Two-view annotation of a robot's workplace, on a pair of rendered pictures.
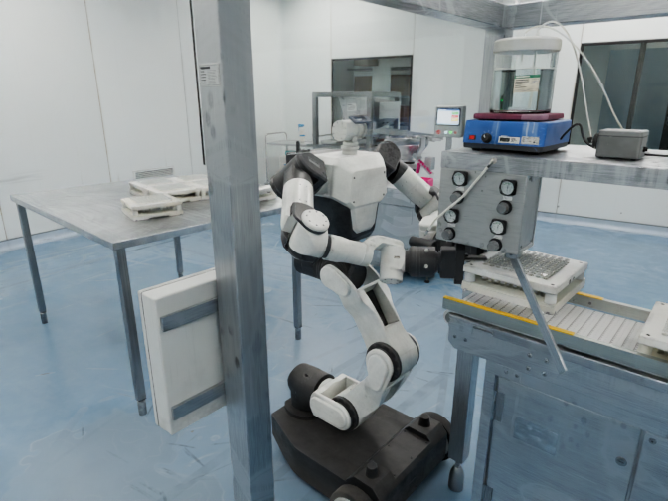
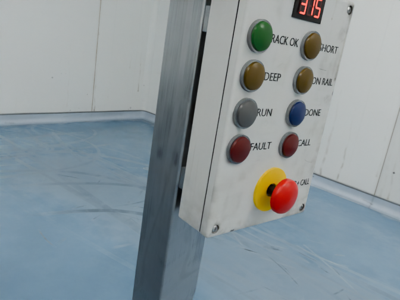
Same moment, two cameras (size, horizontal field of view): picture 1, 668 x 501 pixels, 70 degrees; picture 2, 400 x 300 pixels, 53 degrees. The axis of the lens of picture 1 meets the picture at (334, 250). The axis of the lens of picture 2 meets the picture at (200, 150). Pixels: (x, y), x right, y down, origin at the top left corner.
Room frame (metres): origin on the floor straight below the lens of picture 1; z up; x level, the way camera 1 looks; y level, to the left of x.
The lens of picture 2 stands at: (1.21, 0.23, 1.09)
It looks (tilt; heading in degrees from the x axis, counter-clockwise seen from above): 16 degrees down; 187
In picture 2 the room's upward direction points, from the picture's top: 9 degrees clockwise
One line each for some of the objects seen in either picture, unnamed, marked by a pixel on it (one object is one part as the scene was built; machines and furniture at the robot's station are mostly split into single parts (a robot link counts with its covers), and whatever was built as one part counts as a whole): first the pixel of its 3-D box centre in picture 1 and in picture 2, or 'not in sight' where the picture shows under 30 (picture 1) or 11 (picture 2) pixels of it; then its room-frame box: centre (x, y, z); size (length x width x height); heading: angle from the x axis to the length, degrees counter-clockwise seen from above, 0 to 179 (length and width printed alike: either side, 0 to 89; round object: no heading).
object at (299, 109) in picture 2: not in sight; (297, 113); (0.78, 0.28, 1.03); 0.03 x 0.01 x 0.03; 139
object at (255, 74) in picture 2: not in sight; (253, 76); (0.84, 0.23, 1.07); 0.03 x 0.01 x 0.03; 139
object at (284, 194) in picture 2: not in sight; (274, 191); (0.79, 0.27, 0.94); 0.04 x 0.04 x 0.04; 49
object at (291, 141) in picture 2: not in sight; (290, 145); (0.78, 0.28, 0.99); 0.03 x 0.01 x 0.03; 139
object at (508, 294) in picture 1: (523, 283); not in sight; (1.22, -0.52, 0.97); 0.24 x 0.24 x 0.02; 47
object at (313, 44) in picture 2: not in sight; (312, 46); (0.78, 0.28, 1.10); 0.03 x 0.01 x 0.03; 139
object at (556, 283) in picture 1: (526, 266); not in sight; (1.22, -0.52, 1.01); 0.25 x 0.24 x 0.02; 47
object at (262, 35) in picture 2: not in sight; (261, 36); (0.84, 0.23, 1.10); 0.03 x 0.01 x 0.03; 139
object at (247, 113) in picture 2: not in sight; (246, 113); (0.84, 0.23, 1.03); 0.03 x 0.01 x 0.03; 139
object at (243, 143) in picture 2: not in sight; (240, 149); (0.84, 0.23, 0.99); 0.03 x 0.01 x 0.03; 139
